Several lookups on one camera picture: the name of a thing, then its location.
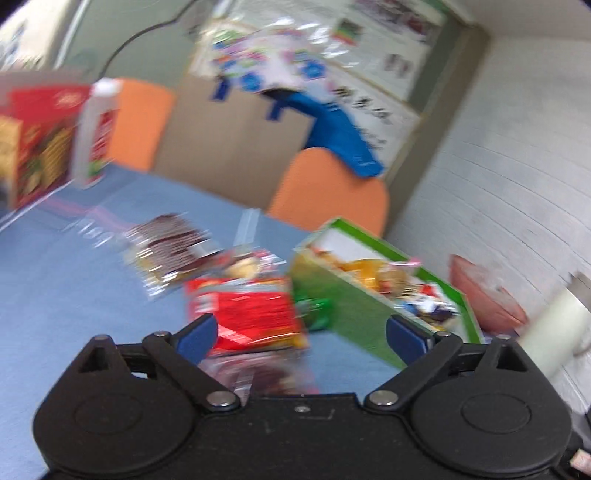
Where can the green cardboard box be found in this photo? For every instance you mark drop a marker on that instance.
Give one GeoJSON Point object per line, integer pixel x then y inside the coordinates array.
{"type": "Point", "coordinates": [351, 304]}

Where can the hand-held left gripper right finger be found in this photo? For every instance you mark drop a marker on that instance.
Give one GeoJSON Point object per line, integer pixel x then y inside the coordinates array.
{"type": "Point", "coordinates": [406, 339]}

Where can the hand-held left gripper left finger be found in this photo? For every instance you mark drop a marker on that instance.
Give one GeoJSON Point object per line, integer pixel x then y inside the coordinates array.
{"type": "Point", "coordinates": [198, 336]}

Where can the red printed carton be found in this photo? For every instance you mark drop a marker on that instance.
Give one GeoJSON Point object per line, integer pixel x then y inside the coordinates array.
{"type": "Point", "coordinates": [37, 147]}

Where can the white bottle with red label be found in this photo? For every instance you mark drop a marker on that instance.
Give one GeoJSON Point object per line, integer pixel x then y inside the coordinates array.
{"type": "Point", "coordinates": [97, 134]}

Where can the clear plastic snack packet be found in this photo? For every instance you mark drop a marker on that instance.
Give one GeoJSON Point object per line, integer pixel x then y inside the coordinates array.
{"type": "Point", "coordinates": [249, 265]}

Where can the yellow snack packet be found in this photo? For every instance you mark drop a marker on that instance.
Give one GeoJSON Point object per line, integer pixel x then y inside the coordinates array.
{"type": "Point", "coordinates": [362, 272]}

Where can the green candy wrapper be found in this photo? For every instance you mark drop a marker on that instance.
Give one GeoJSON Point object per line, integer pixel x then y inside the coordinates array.
{"type": "Point", "coordinates": [314, 314]}

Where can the orange chair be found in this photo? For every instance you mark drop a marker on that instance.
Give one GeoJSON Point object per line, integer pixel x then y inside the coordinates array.
{"type": "Point", "coordinates": [328, 194]}
{"type": "Point", "coordinates": [138, 124]}

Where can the pink plastic bag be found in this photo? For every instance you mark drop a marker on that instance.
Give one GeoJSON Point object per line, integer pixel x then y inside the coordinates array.
{"type": "Point", "coordinates": [489, 295]}

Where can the brown cardboard box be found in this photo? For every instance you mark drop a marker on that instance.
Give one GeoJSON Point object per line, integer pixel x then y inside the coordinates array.
{"type": "Point", "coordinates": [221, 147]}

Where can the cream thermos jug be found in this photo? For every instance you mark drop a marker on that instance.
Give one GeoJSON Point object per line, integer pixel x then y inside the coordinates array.
{"type": "Point", "coordinates": [561, 323]}

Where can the colourful printed plastic bag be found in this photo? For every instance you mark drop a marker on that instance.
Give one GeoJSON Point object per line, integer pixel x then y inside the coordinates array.
{"type": "Point", "coordinates": [268, 60]}

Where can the blue bag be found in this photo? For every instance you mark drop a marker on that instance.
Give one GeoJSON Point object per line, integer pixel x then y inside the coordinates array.
{"type": "Point", "coordinates": [341, 138]}

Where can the blue tablecloth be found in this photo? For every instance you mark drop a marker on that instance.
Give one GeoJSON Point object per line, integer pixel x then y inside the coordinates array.
{"type": "Point", "coordinates": [69, 286]}

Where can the brown striped snack packet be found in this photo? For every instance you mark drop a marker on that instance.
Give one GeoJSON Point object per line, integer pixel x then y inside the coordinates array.
{"type": "Point", "coordinates": [166, 244]}

